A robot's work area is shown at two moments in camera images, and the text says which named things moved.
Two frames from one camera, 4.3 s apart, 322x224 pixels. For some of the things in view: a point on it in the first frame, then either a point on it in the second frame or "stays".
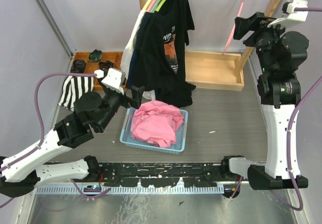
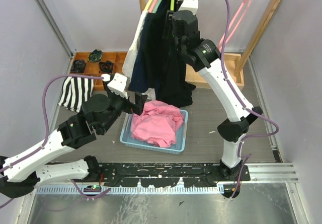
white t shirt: (126, 57) → (128, 65)
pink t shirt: (156, 123) stays
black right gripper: (258, 22) → (167, 34)
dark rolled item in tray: (95, 56) stays
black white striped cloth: (73, 87) stays
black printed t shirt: (161, 60) stays
